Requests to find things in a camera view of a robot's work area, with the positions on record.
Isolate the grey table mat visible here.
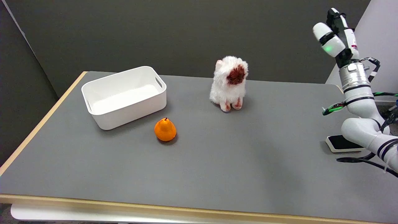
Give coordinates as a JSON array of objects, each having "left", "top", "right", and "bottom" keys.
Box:
[{"left": 0, "top": 71, "right": 398, "bottom": 224}]

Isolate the white plastic storage bin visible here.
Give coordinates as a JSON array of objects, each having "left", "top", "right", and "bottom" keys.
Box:
[{"left": 81, "top": 66, "right": 167, "bottom": 130}]

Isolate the green black cable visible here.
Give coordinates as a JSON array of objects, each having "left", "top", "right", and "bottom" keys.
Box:
[{"left": 322, "top": 102, "right": 346, "bottom": 116}]

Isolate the white device with black screen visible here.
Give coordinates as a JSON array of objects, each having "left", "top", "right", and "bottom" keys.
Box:
[{"left": 325, "top": 134, "right": 366, "bottom": 153}]

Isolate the orange toy pear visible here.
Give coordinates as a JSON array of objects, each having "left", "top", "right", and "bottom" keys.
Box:
[{"left": 154, "top": 117, "right": 177, "bottom": 142}]

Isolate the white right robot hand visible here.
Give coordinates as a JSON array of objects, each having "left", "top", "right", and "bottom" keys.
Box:
[{"left": 312, "top": 8, "right": 360, "bottom": 68}]

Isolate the white plush toy brown face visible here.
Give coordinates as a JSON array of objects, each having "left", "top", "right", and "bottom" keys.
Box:
[{"left": 209, "top": 56, "right": 249, "bottom": 112}]

